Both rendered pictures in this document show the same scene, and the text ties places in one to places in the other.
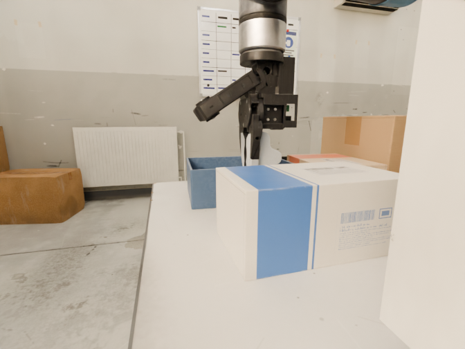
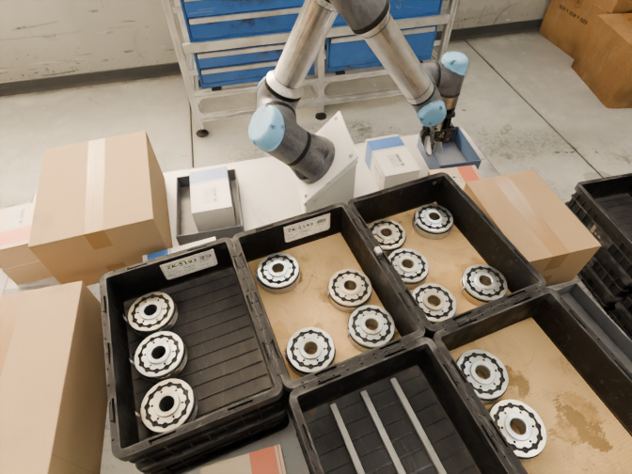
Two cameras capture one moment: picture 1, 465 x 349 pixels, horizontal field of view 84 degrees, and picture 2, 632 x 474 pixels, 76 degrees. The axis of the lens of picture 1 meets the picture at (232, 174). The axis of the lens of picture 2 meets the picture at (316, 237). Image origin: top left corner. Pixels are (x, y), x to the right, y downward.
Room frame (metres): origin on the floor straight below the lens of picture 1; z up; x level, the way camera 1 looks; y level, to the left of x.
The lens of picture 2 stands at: (0.10, -1.20, 1.67)
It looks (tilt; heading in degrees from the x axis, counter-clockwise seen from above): 50 degrees down; 93
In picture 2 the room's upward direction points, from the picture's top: 1 degrees counter-clockwise
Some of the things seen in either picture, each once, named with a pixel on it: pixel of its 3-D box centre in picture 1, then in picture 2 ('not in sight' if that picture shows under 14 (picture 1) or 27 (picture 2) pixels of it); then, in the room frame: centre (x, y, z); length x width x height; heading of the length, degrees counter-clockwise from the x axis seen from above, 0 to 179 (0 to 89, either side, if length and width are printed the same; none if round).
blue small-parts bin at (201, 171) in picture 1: (237, 178); (447, 152); (0.52, -0.01, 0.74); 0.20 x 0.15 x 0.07; 102
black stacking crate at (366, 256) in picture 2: not in sight; (320, 294); (0.08, -0.70, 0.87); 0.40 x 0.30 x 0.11; 114
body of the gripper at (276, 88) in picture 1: (265, 95); (440, 121); (0.45, -0.05, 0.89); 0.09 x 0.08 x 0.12; 102
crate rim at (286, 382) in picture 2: not in sight; (320, 282); (0.08, -0.70, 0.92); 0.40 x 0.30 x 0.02; 114
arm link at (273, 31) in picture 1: (261, 43); (446, 98); (0.45, -0.05, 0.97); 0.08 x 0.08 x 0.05
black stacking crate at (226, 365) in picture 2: not in sight; (190, 341); (-0.19, -0.82, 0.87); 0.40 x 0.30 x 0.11; 114
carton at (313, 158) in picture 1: (329, 177); (455, 187); (0.51, -0.20, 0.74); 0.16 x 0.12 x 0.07; 11
